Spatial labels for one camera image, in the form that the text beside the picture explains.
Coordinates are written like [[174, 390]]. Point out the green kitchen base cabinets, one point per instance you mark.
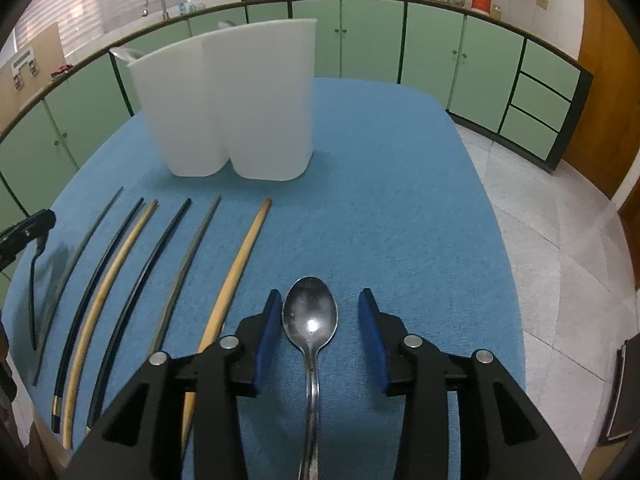
[[430, 50]]

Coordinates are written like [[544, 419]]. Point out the wooden door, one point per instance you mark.
[[605, 110]]

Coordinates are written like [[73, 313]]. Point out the light wooden chopstick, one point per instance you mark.
[[245, 255], [97, 305]]

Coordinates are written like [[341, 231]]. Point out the blue tablecloth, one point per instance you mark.
[[375, 210]]

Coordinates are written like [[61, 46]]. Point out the metal kitchen faucet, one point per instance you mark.
[[163, 5]]

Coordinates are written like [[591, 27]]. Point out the white plastic utensil holder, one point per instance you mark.
[[265, 110]]

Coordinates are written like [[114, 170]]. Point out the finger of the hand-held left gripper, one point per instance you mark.
[[27, 230]]

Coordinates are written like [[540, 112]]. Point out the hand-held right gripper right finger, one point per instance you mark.
[[372, 340]]

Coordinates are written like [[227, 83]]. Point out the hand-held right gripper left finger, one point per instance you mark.
[[267, 345]]

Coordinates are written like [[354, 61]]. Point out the green cabinet drawer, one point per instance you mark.
[[529, 127], [550, 62], [540, 96]]

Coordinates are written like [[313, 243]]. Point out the pink cloth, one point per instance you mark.
[[62, 70]]

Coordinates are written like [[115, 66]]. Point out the grey chopstick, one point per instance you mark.
[[108, 210], [205, 225]]

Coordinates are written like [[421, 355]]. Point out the white window blinds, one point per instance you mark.
[[100, 0]]

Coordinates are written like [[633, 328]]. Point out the clear drinking glasses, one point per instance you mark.
[[190, 7]]

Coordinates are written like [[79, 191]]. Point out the brown cardboard board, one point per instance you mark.
[[45, 60]]

